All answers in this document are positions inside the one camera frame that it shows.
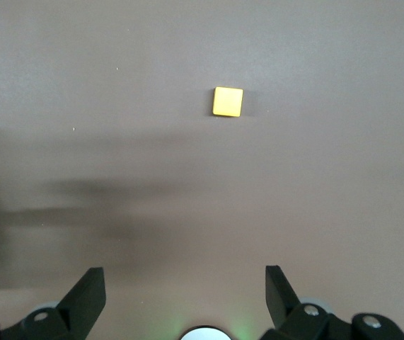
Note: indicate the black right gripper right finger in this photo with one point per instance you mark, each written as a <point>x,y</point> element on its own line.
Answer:
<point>286,308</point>

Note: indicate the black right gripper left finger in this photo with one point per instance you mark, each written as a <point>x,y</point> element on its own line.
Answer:
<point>78,308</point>

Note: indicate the yellow cube block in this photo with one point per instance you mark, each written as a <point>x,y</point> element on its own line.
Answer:
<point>227,102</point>

